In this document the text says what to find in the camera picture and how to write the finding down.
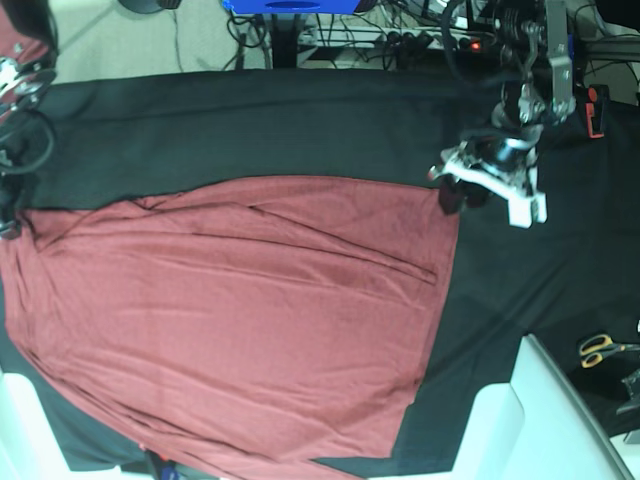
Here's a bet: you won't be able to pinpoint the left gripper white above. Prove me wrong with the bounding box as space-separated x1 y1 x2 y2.
428 134 547 229

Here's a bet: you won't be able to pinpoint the red long-sleeve T-shirt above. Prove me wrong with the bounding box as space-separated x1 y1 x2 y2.
1 176 458 479

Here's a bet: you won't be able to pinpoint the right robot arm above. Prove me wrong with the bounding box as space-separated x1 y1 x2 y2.
1 1 58 240

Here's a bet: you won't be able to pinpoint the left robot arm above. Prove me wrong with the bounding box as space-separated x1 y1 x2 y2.
429 1 576 228

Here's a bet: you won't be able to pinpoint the orange and black clamp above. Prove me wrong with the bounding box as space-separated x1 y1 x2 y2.
584 84 610 139

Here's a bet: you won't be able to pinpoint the white foam block left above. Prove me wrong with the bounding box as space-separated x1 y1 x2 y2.
1 373 123 480

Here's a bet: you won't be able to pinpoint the white foam block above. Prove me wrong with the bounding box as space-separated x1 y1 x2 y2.
1 373 123 480
451 335 639 480

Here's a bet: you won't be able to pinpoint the white foam block right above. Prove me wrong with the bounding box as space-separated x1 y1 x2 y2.
451 335 639 480

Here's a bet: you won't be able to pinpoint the blue plastic bin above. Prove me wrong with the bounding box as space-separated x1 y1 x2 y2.
222 0 360 15

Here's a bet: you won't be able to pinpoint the blue clamp on frame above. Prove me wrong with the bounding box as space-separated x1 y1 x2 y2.
565 34 575 60

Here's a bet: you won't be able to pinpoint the yellow-handled scissors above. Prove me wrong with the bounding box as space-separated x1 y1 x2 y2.
578 334 639 369

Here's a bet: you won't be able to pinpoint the black metal bracket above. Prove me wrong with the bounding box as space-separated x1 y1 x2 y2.
616 370 640 415

